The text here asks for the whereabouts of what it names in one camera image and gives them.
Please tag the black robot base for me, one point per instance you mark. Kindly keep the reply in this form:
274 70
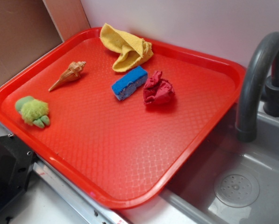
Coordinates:
16 164

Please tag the crumpled red paper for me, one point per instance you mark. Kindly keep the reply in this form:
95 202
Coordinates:
157 90

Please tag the blue sponge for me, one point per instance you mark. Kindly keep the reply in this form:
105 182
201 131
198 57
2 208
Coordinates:
129 83

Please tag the red plastic tray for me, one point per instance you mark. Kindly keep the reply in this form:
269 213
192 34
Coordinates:
121 153

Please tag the yellow cloth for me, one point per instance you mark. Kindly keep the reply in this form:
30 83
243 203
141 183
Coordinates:
133 51

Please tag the tan spiral seashell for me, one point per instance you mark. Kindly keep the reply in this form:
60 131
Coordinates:
72 73

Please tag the green plush toy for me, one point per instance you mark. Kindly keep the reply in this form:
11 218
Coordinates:
34 112

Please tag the grey plastic sink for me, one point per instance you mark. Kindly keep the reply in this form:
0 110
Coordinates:
226 181

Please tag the grey toy faucet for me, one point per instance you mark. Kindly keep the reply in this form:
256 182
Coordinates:
261 83

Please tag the brown cardboard panel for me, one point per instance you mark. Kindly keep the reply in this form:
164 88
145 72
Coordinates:
31 28

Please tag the aluminium rail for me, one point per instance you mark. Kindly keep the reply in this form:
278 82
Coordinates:
51 199

